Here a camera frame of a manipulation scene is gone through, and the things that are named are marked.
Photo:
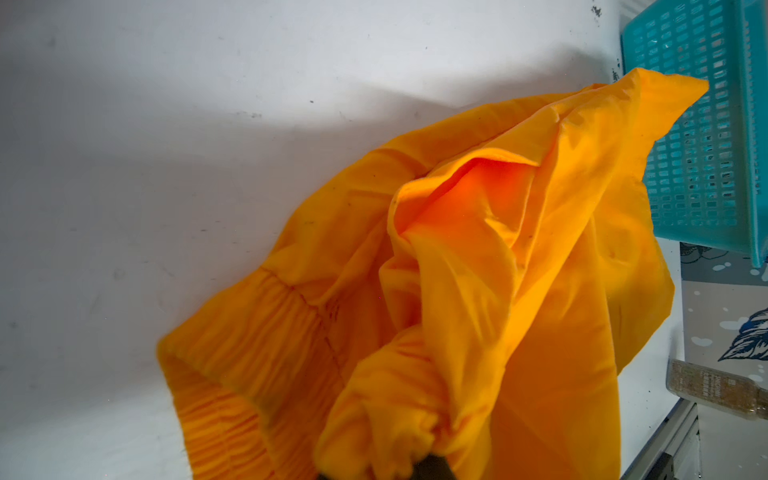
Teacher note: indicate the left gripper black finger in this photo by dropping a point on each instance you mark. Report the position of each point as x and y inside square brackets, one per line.
[433, 468]

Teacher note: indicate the orange shorts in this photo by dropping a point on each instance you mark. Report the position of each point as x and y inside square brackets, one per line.
[466, 293]

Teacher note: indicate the teal plastic basket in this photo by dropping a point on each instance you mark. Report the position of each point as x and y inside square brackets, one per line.
[707, 178]

